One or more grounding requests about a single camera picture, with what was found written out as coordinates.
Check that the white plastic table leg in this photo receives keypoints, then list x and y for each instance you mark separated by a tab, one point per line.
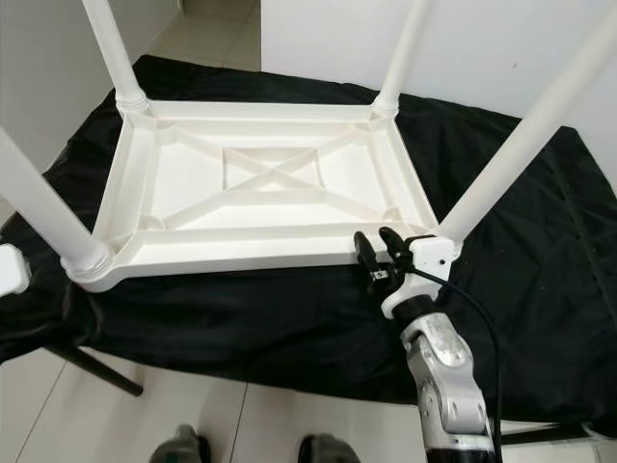
400	58
111	48
48	212
521	135

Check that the grey robot foot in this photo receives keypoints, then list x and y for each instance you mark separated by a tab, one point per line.
328	451
181	447

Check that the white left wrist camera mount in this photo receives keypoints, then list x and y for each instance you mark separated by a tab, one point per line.
12	270

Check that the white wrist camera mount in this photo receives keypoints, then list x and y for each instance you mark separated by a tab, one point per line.
434	256
12	270

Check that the black metal table leg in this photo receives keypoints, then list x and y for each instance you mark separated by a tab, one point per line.
101	371
549	434

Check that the white plastic children table top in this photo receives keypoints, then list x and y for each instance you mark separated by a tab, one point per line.
202	183

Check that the grey right robot foot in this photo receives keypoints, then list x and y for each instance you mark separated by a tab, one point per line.
328	451

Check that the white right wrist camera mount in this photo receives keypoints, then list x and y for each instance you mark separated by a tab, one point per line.
434	256

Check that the grey left robot foot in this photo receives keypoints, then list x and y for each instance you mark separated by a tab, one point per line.
181	447

